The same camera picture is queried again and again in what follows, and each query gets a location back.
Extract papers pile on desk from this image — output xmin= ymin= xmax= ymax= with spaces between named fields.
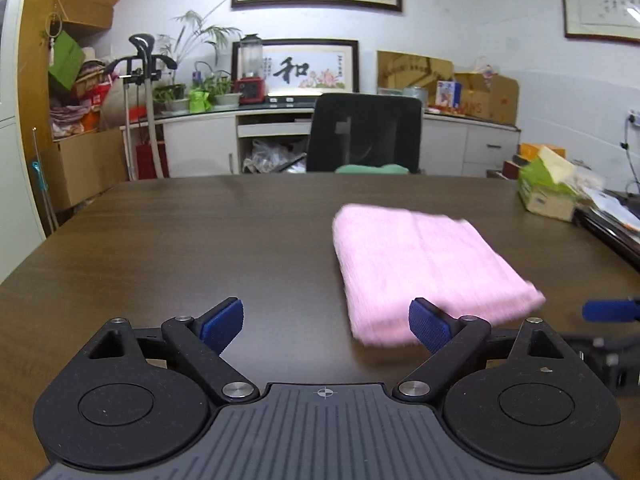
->
xmin=574 ymin=167 xmax=639 ymax=238

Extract green potted plants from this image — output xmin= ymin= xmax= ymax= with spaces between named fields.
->
xmin=153 ymin=10 xmax=241 ymax=112

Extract pile of clothes and bags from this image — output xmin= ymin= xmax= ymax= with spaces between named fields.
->
xmin=48 ymin=30 xmax=113 ymax=140

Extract pink towel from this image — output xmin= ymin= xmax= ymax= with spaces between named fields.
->
xmin=332 ymin=204 xmax=546 ymax=348

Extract framed calligraphy picture with flowers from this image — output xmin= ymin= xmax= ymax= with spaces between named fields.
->
xmin=262 ymin=38 xmax=360 ymax=96

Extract white sideboard cabinet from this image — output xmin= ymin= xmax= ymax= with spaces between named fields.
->
xmin=119 ymin=106 xmax=522 ymax=181

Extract cardboard box on floor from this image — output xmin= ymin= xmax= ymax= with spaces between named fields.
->
xmin=41 ymin=129 xmax=129 ymax=212

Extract grey metal cabinet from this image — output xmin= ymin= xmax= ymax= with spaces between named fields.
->
xmin=0 ymin=0 xmax=44 ymax=280

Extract black office chair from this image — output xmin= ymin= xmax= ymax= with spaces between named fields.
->
xmin=306 ymin=93 xmax=423 ymax=174

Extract tissue box with green cover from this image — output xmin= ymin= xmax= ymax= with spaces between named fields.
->
xmin=518 ymin=145 xmax=578 ymax=222

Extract green seat cushion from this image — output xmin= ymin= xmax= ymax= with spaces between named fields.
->
xmin=335 ymin=164 xmax=410 ymax=174

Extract black headrest chair frame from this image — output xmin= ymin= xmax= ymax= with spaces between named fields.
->
xmin=103 ymin=32 xmax=179 ymax=182

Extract red blender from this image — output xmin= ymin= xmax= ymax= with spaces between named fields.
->
xmin=233 ymin=34 xmax=266 ymax=105

